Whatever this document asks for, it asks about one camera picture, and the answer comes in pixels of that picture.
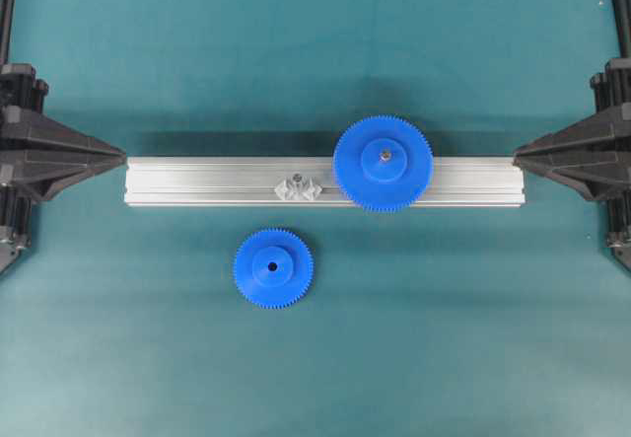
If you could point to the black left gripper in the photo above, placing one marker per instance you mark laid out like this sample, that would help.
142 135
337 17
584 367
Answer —
40 157

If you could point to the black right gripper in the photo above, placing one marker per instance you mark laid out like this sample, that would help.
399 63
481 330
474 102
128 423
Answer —
592 156

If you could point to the small blue plastic gear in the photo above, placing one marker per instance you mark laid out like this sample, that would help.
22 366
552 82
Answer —
273 268

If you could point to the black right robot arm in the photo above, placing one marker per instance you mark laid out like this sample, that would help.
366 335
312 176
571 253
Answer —
611 89

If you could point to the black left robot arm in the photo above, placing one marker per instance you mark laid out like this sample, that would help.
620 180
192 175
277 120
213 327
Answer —
20 87

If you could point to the large blue plastic gear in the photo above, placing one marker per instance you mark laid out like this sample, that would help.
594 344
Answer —
383 163

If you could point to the black right frame post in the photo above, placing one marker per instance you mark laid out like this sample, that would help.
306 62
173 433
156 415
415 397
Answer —
621 9

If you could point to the black frame post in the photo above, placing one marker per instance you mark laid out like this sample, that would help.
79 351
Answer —
6 14
621 9

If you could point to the black left frame post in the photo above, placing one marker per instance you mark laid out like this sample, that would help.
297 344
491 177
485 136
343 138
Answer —
6 14

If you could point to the silver aluminium extrusion rail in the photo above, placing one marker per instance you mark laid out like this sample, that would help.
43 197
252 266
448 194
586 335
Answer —
250 181

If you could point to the silver shaft mounting bracket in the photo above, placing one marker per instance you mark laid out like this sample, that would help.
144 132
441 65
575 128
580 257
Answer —
298 188

